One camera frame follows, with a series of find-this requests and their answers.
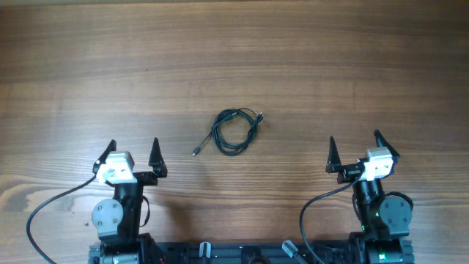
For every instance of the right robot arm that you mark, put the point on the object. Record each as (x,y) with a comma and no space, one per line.
(384,217)

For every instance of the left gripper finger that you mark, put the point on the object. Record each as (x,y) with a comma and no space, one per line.
(112,146)
(156,160)

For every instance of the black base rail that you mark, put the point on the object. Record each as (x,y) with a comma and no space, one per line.
(334,251)

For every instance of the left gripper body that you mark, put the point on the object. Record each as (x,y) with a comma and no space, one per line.
(146,178)

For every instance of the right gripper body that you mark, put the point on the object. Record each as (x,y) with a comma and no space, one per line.
(352,172)

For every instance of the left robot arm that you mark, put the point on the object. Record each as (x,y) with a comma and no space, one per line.
(118,219)

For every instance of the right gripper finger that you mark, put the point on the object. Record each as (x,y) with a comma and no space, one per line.
(381,142)
(334,161)

